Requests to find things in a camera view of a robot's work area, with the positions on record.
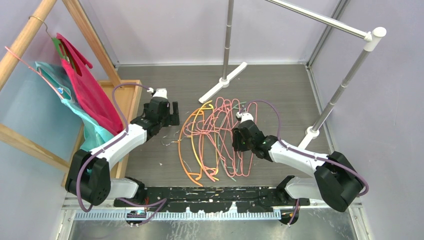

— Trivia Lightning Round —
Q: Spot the pink wire hanger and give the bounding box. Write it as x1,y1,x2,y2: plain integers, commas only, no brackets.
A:
225,98,258,181
179,97,251,185
203,97,233,175

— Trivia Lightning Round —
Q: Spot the green plastic hanger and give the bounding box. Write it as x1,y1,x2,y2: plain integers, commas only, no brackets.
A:
216,103,240,182

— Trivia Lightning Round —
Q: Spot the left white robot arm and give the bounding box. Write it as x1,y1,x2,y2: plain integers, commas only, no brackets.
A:
65,96,180,207

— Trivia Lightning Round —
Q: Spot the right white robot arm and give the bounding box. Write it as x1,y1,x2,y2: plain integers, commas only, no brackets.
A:
231,120,369,212

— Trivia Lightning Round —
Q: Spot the orange plastic hanger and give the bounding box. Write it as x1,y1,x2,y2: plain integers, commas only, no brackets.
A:
176,106,205,187

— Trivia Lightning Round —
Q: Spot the wooden clothes rack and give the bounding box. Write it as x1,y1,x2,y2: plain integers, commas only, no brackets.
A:
0,0,142,174

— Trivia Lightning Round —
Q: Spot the pink plastic hanger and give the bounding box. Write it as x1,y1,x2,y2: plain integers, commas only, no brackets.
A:
191,99,237,182

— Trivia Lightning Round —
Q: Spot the yellow plastic hanger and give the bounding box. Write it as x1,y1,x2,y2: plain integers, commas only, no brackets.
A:
187,100,219,182

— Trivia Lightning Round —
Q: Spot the red garment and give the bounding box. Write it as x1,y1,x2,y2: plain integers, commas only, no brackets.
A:
56,33,124,136

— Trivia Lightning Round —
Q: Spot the teal garment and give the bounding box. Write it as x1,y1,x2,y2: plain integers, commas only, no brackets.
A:
35,61,115,151

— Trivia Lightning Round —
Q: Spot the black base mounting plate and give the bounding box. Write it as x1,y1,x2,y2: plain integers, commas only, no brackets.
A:
126,186,296,213

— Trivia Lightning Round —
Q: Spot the green hanger with gold hook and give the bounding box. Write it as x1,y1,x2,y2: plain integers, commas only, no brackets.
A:
28,15,76,70

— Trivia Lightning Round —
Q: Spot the pink hanger on wooden rack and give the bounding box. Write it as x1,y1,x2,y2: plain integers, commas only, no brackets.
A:
4,46,64,100

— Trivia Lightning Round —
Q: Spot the silver metal clothes rack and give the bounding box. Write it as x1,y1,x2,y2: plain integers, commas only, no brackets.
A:
198,0,387,149

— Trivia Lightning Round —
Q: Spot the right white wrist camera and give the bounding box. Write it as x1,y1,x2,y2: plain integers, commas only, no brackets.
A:
236,112,254,123

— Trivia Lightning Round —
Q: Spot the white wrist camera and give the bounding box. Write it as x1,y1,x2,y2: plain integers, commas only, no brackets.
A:
147,87,168,100
236,112,254,123

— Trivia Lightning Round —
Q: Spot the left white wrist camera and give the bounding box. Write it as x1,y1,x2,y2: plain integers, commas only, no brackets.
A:
147,87,168,100

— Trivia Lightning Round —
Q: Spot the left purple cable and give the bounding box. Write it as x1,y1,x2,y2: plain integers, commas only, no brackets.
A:
76,83,168,227

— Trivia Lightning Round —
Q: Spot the purple cable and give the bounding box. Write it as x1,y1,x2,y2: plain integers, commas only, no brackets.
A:
241,99,370,226
76,83,168,227

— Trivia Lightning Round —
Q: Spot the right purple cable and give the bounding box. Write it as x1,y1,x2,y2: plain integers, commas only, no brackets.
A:
241,99,370,226

